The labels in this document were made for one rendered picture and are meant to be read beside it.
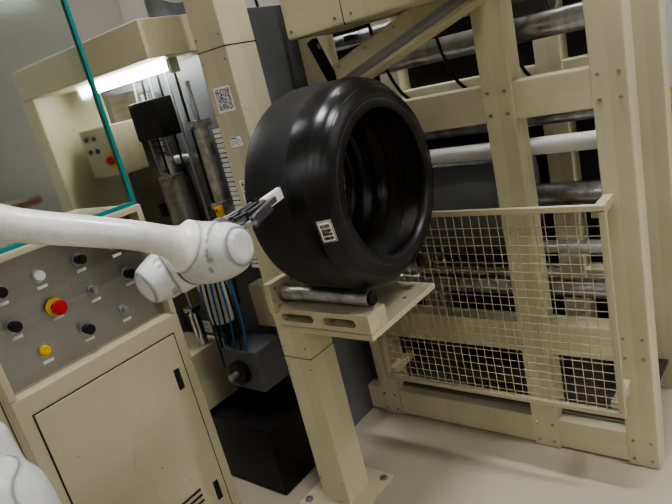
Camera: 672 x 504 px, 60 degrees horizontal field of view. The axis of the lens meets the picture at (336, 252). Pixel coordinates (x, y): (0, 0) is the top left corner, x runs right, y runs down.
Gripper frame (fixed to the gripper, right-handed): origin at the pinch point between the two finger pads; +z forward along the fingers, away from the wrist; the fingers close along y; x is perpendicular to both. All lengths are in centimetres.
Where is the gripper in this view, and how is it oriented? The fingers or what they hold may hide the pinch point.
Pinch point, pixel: (271, 198)
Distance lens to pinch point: 147.4
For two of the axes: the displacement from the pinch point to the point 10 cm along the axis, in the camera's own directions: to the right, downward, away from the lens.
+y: -7.7, -0.1, 6.3
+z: 5.5, -5.0, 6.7
